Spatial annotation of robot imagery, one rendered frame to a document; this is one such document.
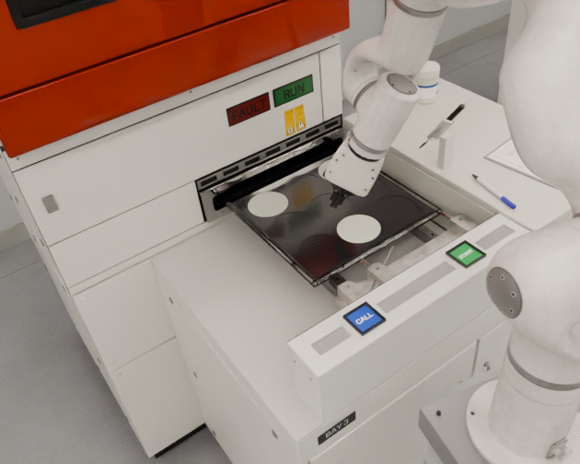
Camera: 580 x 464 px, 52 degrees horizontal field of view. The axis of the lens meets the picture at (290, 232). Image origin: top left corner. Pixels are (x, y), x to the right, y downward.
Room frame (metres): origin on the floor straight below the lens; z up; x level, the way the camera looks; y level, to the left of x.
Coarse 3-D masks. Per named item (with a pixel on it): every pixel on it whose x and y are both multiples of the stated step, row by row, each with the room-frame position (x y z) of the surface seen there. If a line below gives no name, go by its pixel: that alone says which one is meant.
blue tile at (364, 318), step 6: (366, 306) 0.74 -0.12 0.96; (354, 312) 0.73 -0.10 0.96; (360, 312) 0.73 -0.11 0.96; (366, 312) 0.72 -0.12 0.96; (372, 312) 0.72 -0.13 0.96; (348, 318) 0.72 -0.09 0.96; (354, 318) 0.72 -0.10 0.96; (360, 318) 0.71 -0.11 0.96; (366, 318) 0.71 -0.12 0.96; (372, 318) 0.71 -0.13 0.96; (378, 318) 0.71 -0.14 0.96; (354, 324) 0.70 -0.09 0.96; (360, 324) 0.70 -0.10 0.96; (366, 324) 0.70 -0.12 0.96; (372, 324) 0.70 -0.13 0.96
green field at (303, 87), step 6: (306, 78) 1.36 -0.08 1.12; (294, 84) 1.34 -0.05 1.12; (300, 84) 1.35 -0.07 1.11; (306, 84) 1.36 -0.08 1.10; (276, 90) 1.32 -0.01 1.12; (282, 90) 1.33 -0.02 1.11; (288, 90) 1.33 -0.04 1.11; (294, 90) 1.34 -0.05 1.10; (300, 90) 1.35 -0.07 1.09; (306, 90) 1.36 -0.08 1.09; (276, 96) 1.32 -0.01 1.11; (282, 96) 1.32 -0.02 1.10; (288, 96) 1.33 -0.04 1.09; (294, 96) 1.34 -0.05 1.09; (276, 102) 1.32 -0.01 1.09; (282, 102) 1.32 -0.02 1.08
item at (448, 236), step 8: (448, 232) 1.01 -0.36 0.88; (432, 240) 0.98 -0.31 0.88; (440, 240) 0.98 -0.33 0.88; (448, 240) 0.98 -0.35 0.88; (424, 248) 0.96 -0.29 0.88; (432, 248) 0.96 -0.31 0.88; (440, 248) 0.96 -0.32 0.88; (408, 256) 0.94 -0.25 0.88; (416, 256) 0.94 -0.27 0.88; (424, 256) 0.94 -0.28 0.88; (392, 264) 0.92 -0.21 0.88; (400, 264) 0.92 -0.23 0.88; (408, 264) 0.92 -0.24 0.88; (392, 272) 0.90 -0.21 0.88; (400, 272) 0.90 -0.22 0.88; (368, 280) 0.89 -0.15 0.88; (368, 288) 0.86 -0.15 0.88; (336, 296) 0.85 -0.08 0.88; (336, 304) 0.84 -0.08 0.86; (344, 304) 0.83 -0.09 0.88
